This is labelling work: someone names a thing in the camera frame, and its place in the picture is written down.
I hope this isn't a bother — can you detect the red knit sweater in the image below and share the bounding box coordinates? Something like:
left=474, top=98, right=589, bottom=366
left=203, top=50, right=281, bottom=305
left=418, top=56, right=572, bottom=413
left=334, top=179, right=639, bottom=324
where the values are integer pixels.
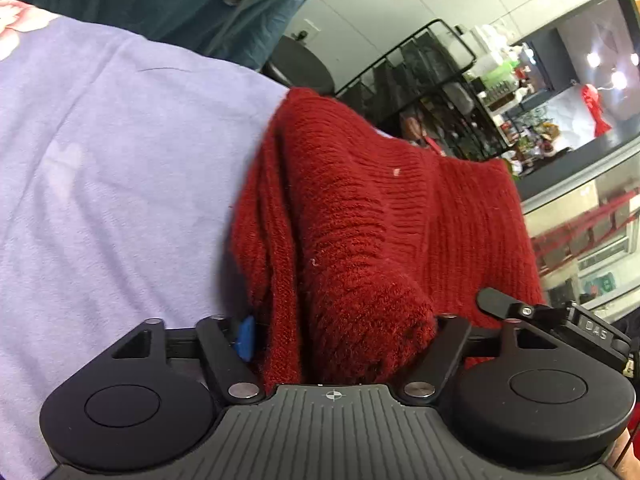
left=230, top=87, right=546, bottom=386

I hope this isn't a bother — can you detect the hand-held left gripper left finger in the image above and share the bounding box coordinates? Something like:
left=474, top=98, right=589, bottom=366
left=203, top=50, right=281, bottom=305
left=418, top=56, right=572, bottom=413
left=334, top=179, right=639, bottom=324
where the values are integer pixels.
left=107, top=314, right=263, bottom=404

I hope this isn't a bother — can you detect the black wire rack trolley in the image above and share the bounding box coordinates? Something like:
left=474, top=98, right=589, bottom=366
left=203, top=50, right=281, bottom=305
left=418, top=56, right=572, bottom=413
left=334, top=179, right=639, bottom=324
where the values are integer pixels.
left=335, top=19, right=507, bottom=162

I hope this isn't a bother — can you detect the black round stool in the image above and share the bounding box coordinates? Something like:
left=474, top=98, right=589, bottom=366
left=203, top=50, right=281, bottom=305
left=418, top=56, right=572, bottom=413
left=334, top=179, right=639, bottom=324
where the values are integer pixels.
left=262, top=35, right=335, bottom=97

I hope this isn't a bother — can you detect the purple floral bed sheet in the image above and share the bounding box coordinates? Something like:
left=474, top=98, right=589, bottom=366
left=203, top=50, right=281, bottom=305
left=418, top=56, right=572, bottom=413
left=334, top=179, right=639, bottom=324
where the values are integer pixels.
left=0, top=0, right=292, bottom=480

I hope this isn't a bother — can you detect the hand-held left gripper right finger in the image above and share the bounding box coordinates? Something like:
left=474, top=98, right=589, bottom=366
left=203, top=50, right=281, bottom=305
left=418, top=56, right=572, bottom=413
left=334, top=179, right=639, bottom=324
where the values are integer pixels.
left=397, top=312, right=561, bottom=406

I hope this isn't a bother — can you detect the glass display cabinet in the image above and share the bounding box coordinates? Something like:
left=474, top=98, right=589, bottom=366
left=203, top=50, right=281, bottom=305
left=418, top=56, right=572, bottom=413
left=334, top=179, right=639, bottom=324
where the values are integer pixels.
left=520, top=160, right=640, bottom=312

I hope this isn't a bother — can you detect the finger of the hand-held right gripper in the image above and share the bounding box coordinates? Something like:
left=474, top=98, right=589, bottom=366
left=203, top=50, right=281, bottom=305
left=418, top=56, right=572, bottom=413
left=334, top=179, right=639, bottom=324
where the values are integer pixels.
left=475, top=287, right=551, bottom=322

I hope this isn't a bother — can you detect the dark counter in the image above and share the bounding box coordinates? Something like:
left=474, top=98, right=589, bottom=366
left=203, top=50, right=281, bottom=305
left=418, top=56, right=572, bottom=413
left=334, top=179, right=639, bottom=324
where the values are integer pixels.
left=510, top=135, right=640, bottom=202

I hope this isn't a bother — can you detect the red figure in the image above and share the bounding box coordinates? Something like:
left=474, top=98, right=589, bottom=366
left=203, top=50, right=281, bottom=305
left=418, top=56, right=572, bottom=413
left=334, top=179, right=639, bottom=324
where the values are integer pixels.
left=580, top=84, right=614, bottom=137

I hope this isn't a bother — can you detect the teal blue cloth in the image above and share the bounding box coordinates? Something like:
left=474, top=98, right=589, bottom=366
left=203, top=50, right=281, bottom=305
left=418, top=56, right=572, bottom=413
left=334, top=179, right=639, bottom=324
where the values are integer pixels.
left=0, top=0, right=321, bottom=72

